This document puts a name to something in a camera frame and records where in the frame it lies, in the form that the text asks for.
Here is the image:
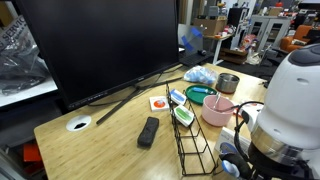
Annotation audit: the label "silver metal cup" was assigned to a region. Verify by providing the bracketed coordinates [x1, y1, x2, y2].
[216, 73, 240, 94]

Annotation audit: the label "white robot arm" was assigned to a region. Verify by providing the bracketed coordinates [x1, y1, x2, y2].
[220, 43, 320, 180]

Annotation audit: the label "white book orange circle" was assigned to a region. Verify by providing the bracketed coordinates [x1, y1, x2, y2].
[149, 96, 169, 112]

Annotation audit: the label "white book blue bird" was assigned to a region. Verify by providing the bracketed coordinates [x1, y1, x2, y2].
[170, 89, 186, 105]

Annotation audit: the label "white book green picture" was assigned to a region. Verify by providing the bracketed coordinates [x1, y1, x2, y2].
[174, 105, 194, 127]

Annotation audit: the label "white book blue hippo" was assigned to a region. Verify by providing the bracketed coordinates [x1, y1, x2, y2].
[214, 127, 250, 154]

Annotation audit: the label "green plate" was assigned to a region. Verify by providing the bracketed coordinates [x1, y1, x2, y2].
[185, 85, 217, 105]

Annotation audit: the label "blue plastic bag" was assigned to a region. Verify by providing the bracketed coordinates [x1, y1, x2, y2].
[183, 65, 217, 84]

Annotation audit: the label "black eraser block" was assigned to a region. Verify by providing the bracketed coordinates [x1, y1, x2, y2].
[137, 117, 159, 147]

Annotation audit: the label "metal spoon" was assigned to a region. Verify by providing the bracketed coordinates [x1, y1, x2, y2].
[213, 92, 240, 113]

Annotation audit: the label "pink bowl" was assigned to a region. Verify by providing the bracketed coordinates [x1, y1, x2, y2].
[201, 95, 234, 127]

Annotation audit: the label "large black monitor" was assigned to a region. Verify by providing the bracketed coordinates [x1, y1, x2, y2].
[16, 0, 178, 109]

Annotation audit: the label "cardboard box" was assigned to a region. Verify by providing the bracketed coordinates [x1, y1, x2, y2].
[194, 19, 227, 36]

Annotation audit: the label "blue handled tool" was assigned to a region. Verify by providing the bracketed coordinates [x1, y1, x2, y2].
[192, 87, 216, 95]

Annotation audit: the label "black wire rack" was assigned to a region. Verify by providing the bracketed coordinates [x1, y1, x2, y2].
[166, 85, 217, 176]

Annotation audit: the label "white cable grommet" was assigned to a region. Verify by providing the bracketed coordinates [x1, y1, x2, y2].
[66, 115, 91, 132]

